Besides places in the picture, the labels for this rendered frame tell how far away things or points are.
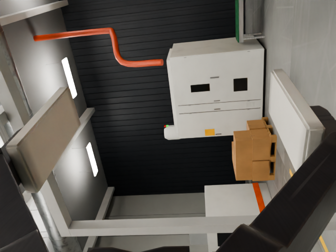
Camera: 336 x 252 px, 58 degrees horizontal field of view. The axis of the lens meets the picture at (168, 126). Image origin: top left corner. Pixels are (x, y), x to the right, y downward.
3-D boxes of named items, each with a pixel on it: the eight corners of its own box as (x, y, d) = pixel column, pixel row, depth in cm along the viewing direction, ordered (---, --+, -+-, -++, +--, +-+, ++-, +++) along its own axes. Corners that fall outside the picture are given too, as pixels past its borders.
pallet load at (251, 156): (267, 116, 759) (230, 119, 770) (277, 137, 669) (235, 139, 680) (266, 156, 814) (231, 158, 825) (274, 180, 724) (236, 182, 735)
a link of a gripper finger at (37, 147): (39, 194, 16) (25, 194, 16) (81, 124, 22) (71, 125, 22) (17, 146, 14) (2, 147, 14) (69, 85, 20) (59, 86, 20)
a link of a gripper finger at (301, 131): (307, 128, 13) (326, 127, 12) (270, 68, 18) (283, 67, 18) (300, 183, 14) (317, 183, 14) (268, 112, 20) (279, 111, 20)
